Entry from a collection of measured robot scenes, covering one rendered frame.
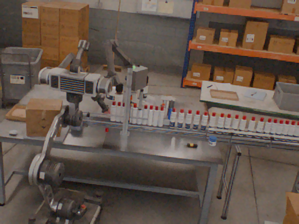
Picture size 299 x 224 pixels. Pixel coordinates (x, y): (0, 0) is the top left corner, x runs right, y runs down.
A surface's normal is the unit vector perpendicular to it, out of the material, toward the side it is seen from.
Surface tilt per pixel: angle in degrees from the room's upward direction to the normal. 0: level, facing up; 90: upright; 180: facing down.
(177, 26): 90
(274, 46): 90
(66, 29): 90
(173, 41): 90
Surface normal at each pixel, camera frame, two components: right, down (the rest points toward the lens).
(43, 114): 0.05, 0.40
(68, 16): -0.16, 0.38
